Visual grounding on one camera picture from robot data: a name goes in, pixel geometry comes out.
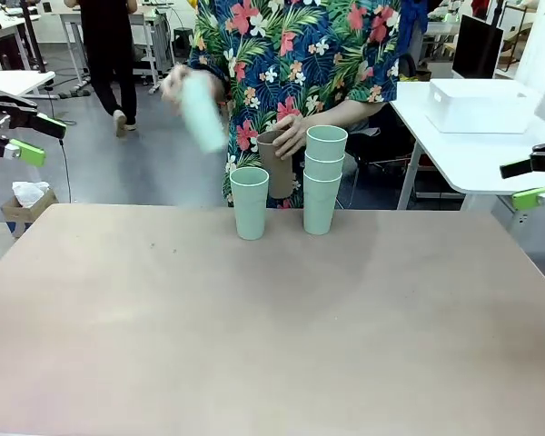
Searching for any white plastic basket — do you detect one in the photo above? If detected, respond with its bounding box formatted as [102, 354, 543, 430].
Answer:
[425, 78, 541, 134]

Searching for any green plastic cup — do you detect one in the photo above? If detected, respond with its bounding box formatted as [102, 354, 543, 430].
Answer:
[305, 124, 350, 162]
[181, 74, 229, 154]
[303, 149, 346, 181]
[302, 168, 343, 236]
[229, 166, 271, 241]

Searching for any brown plastic cup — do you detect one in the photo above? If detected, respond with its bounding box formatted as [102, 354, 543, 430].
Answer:
[255, 130, 297, 201]

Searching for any person's left forearm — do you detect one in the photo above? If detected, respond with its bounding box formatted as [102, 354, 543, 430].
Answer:
[299, 96, 383, 134]

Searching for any person's right hand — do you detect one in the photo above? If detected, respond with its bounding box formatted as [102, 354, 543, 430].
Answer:
[159, 63, 197, 115]

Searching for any person's left hand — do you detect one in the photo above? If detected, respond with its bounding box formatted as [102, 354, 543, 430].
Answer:
[272, 114, 317, 162]

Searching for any cardboard box with paper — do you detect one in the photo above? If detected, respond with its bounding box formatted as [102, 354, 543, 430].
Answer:
[0, 180, 60, 240]

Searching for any white side table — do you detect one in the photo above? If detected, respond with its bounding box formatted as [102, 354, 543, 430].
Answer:
[389, 80, 545, 197]

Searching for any black pole stand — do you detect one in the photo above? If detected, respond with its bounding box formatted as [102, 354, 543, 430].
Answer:
[19, 0, 47, 74]

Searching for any white lab bench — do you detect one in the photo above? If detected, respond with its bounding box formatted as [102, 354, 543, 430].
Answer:
[0, 0, 43, 72]

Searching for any walking person in black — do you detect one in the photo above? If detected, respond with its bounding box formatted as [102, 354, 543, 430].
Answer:
[64, 0, 141, 139]

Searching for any black monitor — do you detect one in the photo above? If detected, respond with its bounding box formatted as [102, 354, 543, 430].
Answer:
[451, 13, 506, 85]

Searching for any white desk with metal legs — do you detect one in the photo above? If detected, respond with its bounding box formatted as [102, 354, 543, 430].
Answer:
[58, 5, 165, 96]

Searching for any black stool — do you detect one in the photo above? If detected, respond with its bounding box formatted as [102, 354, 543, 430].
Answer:
[172, 26, 194, 61]

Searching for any person in blue top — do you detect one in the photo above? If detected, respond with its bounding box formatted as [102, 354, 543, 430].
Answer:
[399, 0, 431, 61]

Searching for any person in floral shirt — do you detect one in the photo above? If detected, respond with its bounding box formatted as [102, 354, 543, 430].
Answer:
[186, 0, 401, 210]

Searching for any thin black hanging cable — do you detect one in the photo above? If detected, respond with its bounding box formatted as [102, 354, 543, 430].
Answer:
[49, 96, 73, 203]

